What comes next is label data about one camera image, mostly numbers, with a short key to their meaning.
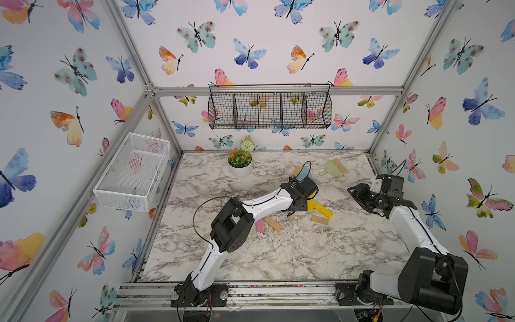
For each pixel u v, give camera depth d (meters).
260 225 0.91
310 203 0.99
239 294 0.76
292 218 0.93
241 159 0.96
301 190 0.72
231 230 0.52
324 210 0.96
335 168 1.14
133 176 0.85
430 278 0.41
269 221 0.93
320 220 0.93
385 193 0.66
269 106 0.99
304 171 1.11
